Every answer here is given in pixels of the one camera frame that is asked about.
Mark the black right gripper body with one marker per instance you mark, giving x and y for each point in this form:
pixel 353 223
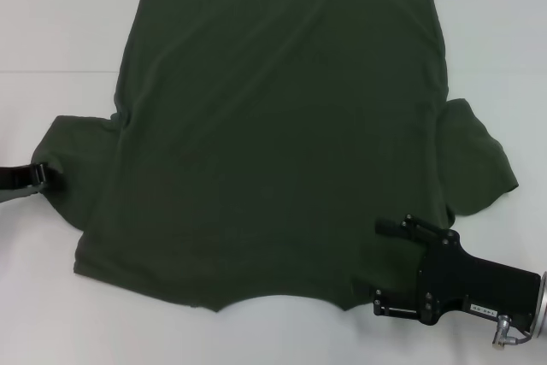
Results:
pixel 470 279

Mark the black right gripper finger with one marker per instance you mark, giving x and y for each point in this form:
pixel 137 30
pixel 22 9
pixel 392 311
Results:
pixel 391 228
pixel 397 301

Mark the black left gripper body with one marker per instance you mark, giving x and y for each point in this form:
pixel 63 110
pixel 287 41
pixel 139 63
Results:
pixel 15 177

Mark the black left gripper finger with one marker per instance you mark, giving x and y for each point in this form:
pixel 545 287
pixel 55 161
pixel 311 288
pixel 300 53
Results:
pixel 49 177

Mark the dark green t-shirt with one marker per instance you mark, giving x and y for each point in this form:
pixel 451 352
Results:
pixel 273 125

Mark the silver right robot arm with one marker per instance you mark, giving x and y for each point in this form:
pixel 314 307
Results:
pixel 542 301

